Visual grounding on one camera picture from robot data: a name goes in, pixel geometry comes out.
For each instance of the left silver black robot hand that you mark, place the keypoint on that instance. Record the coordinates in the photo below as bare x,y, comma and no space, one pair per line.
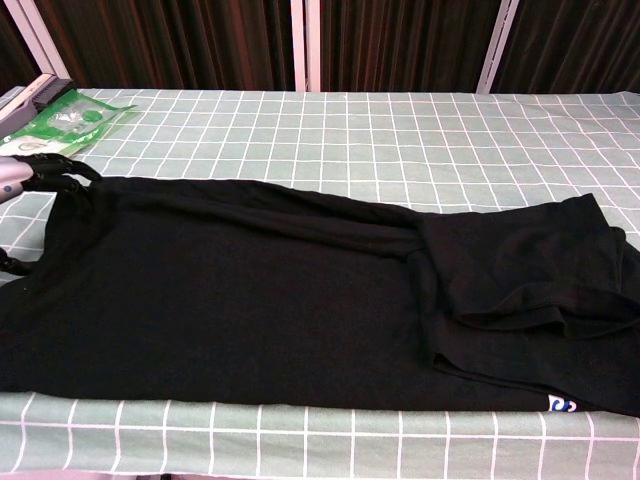
45,172

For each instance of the black T-shirt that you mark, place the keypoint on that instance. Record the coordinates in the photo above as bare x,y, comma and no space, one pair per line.
250,300

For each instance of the green plastic package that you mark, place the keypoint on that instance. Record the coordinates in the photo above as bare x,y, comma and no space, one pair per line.
70,125

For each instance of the beige wooden strip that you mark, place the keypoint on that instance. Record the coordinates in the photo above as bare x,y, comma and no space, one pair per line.
44,78

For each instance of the dark pleated curtain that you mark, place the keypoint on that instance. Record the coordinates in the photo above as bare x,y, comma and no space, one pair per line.
175,45
15,45
410,45
575,45

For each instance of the green white checkered tablecloth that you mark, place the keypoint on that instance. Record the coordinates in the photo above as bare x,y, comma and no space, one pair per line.
350,140

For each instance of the white screen frame post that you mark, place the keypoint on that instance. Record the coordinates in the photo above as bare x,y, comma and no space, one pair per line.
495,45
306,45
42,45

